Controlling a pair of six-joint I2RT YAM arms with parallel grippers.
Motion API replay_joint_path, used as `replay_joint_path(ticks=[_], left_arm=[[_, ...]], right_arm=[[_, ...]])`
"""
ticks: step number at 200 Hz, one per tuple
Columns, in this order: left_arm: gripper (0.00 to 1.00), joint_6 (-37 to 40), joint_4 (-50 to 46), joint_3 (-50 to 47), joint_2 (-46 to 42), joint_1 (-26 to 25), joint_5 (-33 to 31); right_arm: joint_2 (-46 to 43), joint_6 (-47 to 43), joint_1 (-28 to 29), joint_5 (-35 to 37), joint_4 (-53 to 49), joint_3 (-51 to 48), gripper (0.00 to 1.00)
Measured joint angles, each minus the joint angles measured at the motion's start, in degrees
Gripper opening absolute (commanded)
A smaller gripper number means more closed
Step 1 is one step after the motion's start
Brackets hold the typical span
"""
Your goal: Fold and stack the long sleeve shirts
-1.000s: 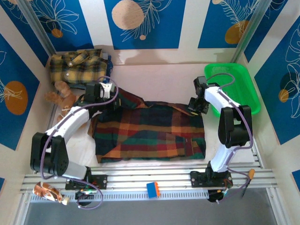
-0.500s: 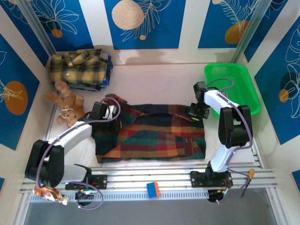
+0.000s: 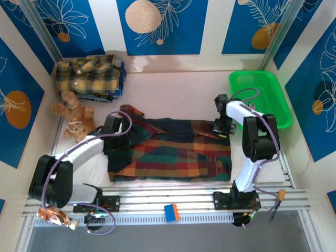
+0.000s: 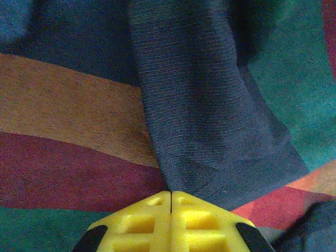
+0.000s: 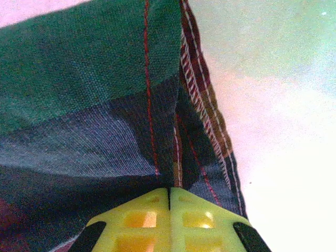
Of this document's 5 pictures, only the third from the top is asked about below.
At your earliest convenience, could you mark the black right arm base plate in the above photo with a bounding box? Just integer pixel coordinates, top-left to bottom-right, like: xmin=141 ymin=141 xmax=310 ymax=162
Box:
xmin=213 ymin=191 xmax=262 ymax=212

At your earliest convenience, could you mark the multicolour plaid long sleeve shirt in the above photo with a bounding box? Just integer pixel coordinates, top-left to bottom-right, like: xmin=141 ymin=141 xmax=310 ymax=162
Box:
xmin=107 ymin=104 xmax=233 ymax=182

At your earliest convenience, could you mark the yellow plaid folded shirt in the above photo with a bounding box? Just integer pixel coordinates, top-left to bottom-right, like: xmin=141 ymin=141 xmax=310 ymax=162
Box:
xmin=55 ymin=54 xmax=122 ymax=97

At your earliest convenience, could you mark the orange handled screwdriver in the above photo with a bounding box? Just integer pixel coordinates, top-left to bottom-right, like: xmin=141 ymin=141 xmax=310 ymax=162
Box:
xmin=270 ymin=188 xmax=287 ymax=223

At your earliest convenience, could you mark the crumpled brown snack pouch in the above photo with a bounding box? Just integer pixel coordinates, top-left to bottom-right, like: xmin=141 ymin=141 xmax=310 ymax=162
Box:
xmin=36 ymin=204 xmax=78 ymax=231

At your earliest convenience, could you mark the white slotted cable duct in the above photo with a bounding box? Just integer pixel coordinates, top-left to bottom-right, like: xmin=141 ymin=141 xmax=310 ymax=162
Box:
xmin=34 ymin=212 xmax=234 ymax=228

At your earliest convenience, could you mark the aluminium rail frame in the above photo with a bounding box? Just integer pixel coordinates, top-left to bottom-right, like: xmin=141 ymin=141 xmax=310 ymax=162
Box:
xmin=22 ymin=183 xmax=313 ymax=220

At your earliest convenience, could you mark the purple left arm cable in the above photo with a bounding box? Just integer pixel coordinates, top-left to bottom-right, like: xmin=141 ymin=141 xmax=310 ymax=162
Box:
xmin=41 ymin=111 xmax=132 ymax=236

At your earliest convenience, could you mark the aluminium corner post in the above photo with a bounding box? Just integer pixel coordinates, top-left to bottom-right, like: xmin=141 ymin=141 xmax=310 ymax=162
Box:
xmin=261 ymin=0 xmax=302 ymax=70
xmin=18 ymin=0 xmax=64 ymax=66

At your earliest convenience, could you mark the blue and orange block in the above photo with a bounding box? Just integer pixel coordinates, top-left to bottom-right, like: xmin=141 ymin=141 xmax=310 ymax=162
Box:
xmin=164 ymin=203 xmax=181 ymax=223

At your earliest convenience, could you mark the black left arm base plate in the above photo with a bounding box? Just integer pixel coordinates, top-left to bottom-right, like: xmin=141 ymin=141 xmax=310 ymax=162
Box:
xmin=72 ymin=194 xmax=121 ymax=213

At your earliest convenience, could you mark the green plastic basket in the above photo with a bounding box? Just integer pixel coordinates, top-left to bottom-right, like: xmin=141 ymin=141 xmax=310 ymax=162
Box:
xmin=228 ymin=70 xmax=293 ymax=131

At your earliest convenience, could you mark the brown teddy bear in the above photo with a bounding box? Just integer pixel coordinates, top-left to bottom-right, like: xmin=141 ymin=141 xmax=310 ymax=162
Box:
xmin=50 ymin=90 xmax=97 ymax=144

